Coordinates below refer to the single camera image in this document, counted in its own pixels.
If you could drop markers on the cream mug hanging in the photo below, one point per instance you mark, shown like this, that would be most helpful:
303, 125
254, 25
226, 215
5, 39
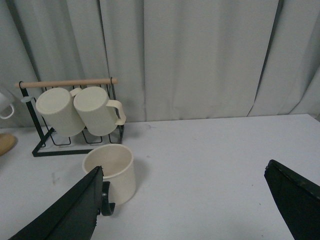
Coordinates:
56, 106
100, 114

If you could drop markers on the cream mug hanging left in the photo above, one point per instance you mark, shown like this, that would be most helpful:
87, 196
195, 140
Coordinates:
56, 106

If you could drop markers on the grey curtain backdrop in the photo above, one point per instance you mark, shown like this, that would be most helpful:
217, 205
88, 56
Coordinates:
174, 59

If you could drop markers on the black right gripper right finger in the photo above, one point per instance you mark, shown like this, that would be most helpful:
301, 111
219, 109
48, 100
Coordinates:
297, 199

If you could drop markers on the cream mug with black handle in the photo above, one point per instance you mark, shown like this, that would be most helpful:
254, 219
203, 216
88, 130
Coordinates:
119, 179

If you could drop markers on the white mug at left edge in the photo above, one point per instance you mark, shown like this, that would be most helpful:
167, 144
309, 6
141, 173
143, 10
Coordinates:
6, 101

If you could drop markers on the black wire mug rack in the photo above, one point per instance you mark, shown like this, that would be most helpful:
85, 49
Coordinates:
48, 138

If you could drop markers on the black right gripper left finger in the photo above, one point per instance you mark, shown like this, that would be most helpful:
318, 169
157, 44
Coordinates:
71, 217

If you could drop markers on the wooden object at left edge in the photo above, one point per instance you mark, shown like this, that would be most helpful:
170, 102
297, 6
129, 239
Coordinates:
7, 142

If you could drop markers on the cream mug hanging right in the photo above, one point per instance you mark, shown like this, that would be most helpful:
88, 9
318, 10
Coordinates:
100, 114

